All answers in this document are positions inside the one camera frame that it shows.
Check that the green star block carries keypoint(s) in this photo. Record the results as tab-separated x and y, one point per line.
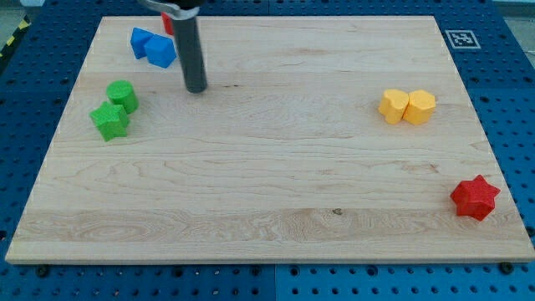
110	120

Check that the yellow hexagon block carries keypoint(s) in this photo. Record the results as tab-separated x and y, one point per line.
420	108

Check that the red circle block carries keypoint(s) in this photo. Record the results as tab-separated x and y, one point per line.
167	23

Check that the wooden board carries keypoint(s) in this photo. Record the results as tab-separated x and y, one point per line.
284	158

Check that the white fiducial marker tag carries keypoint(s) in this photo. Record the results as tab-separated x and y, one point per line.
462	39

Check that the yellow black hazard tape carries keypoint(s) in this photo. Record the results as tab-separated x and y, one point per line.
15	38

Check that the red star block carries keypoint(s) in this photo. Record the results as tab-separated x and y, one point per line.
475	198

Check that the metal clamp on rod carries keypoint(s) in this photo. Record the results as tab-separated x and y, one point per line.
172	10

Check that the blue block right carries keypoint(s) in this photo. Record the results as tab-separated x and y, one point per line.
160	51

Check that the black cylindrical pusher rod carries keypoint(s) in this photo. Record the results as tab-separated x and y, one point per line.
189	51

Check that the yellow heart block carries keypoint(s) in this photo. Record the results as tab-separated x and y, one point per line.
393	104

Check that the green cylinder block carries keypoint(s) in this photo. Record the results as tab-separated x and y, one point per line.
121	92

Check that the blue block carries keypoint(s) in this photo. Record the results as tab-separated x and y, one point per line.
160	51
138	39

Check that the blue block left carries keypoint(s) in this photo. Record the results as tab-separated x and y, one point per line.
138	39

